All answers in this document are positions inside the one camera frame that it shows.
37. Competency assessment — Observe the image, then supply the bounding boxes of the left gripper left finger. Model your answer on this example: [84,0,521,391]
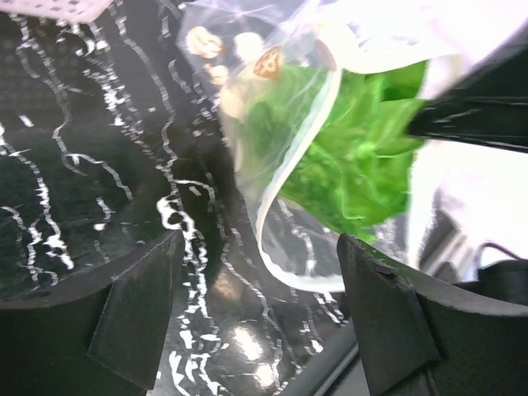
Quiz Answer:
[1,231,184,395]

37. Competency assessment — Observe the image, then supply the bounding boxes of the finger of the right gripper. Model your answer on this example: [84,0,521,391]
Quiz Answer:
[408,39,527,153]

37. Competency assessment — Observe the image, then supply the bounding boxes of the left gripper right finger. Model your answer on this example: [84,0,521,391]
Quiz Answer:
[337,234,527,395]

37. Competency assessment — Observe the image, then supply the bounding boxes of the green lettuce head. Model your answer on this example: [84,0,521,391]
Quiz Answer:
[243,62,427,242]

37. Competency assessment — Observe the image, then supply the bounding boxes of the zip bag with white slices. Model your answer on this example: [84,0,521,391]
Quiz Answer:
[178,1,527,292]

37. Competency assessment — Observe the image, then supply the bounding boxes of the white perforated plastic basket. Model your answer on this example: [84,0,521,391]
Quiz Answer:
[0,0,112,24]

